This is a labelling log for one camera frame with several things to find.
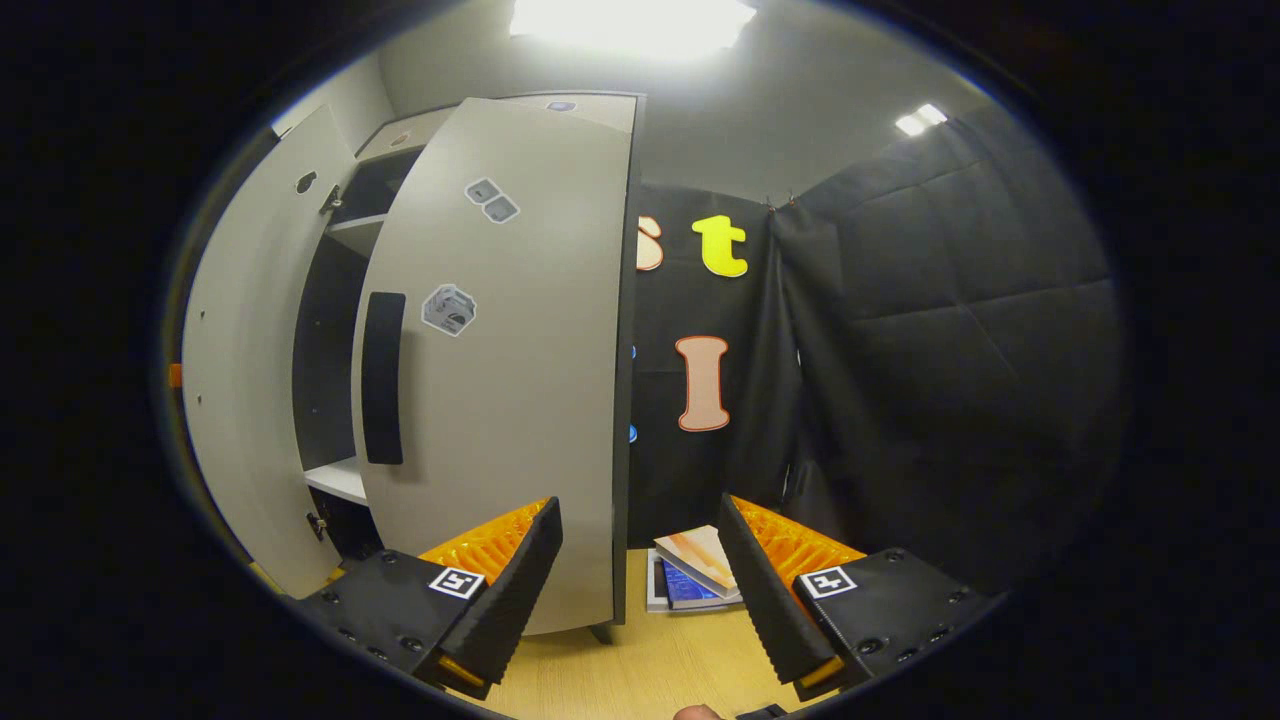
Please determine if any orange white booklet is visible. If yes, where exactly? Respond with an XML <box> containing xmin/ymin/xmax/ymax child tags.
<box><xmin>655</xmin><ymin>525</ymin><xmax>741</xmax><ymax>599</ymax></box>

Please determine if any grey cabinet shelf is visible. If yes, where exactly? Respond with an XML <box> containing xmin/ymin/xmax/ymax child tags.
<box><xmin>325</xmin><ymin>213</ymin><xmax>389</xmax><ymax>259</ymax></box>
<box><xmin>303</xmin><ymin>457</ymin><xmax>369</xmax><ymax>506</ymax></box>

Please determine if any black quilted cloth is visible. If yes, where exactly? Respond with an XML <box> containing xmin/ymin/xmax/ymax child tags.
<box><xmin>770</xmin><ymin>105</ymin><xmax>1131</xmax><ymax>596</ymax></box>

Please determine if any blue book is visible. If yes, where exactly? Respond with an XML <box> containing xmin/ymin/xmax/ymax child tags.
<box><xmin>660</xmin><ymin>558</ymin><xmax>743</xmax><ymax>609</ymax></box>

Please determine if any grey shoe cabinet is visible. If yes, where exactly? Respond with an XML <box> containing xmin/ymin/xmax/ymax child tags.
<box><xmin>290</xmin><ymin>90</ymin><xmax>646</xmax><ymax>641</ymax></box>

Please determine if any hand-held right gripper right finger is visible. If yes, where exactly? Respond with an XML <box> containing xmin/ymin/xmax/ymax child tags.
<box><xmin>718</xmin><ymin>493</ymin><xmax>1001</xmax><ymax>701</ymax></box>

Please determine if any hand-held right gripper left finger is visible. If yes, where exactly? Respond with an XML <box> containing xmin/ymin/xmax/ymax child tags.
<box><xmin>295</xmin><ymin>497</ymin><xmax>563</xmax><ymax>701</ymax></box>

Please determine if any large ceiling light panel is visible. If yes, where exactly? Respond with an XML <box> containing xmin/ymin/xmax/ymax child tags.
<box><xmin>510</xmin><ymin>0</ymin><xmax>758</xmax><ymax>59</ymax></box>

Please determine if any grey cabinet door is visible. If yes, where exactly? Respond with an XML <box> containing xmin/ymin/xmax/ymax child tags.
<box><xmin>350</xmin><ymin>92</ymin><xmax>641</xmax><ymax>636</ymax></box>
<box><xmin>180</xmin><ymin>105</ymin><xmax>361</xmax><ymax>599</ymax></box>

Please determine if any black backdrop cloth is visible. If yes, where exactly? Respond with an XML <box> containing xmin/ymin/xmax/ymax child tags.
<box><xmin>628</xmin><ymin>185</ymin><xmax>806</xmax><ymax>549</ymax></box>

